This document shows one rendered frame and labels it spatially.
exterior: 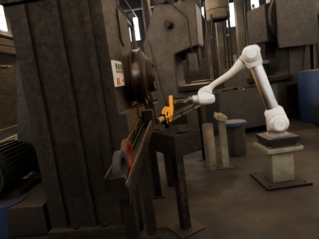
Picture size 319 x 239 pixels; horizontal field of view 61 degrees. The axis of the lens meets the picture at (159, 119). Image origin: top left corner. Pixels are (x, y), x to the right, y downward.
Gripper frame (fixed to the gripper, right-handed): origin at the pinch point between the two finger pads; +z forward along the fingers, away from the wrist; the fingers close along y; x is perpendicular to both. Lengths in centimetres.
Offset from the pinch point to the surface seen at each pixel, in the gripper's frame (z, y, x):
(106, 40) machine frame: 37, -77, 51
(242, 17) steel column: -261, 822, 223
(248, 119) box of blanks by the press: -115, 177, -53
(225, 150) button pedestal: -54, 35, -61
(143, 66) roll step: 18, -44, 33
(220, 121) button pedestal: -51, 35, -29
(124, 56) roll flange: 34, -39, 43
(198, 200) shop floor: -18, -38, -84
